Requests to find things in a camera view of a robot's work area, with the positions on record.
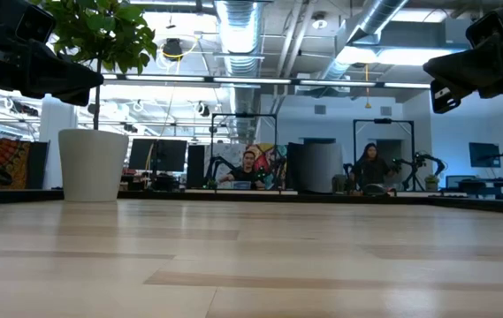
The grey wall vent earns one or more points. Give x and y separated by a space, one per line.
319 109
386 111

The small potted plant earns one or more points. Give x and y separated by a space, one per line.
432 179

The yellow hanging pendant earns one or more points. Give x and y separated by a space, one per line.
367 105

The grey cylindrical column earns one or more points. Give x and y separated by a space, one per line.
317 168

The black computer monitor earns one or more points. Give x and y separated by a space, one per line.
142 154
173 154

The person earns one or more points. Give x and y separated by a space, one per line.
249 158
371 170

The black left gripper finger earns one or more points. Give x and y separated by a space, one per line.
61 75
72 98

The ribbed silver ventilation duct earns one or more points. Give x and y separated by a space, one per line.
240 35

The orange patterned tapestry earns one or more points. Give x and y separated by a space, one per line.
8 154

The black ceiling dome camera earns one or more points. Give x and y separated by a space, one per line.
172 48

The black cabinet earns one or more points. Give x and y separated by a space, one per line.
196 165

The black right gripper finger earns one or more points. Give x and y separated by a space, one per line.
467 66
444 99

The black metal stand frame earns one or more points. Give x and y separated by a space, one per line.
383 120
242 115

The long ceiling light strip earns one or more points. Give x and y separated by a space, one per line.
339 82

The colourful patchwork wall hanging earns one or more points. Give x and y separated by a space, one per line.
271 154

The black aluminium table frame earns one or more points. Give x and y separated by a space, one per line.
322 197

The green leafy plant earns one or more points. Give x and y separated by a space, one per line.
101 31

